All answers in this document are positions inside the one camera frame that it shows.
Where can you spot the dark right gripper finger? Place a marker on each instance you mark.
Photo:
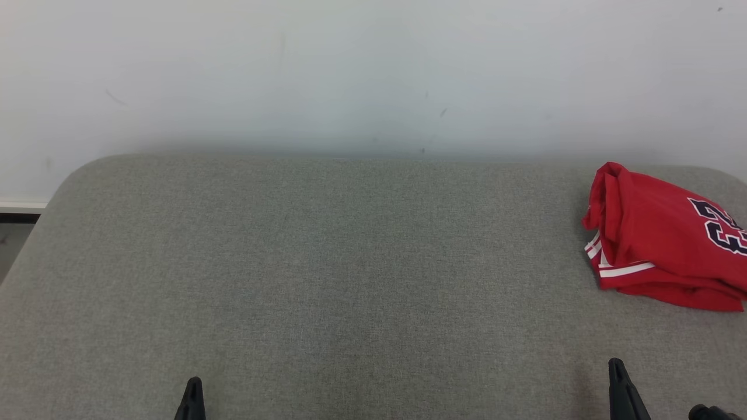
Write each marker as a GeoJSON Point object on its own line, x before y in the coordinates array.
{"type": "Point", "coordinates": [624, 399]}

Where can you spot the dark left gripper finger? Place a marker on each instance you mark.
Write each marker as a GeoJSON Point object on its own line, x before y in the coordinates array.
{"type": "Point", "coordinates": [192, 405]}

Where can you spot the red and white jersey shirt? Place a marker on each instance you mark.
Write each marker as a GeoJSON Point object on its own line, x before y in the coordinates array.
{"type": "Point", "coordinates": [653, 221]}

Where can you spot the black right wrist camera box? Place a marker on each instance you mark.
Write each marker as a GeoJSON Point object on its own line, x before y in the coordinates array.
{"type": "Point", "coordinates": [712, 413]}

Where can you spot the white skirting board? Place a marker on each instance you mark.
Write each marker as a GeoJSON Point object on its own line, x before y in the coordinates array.
{"type": "Point", "coordinates": [20, 206]}

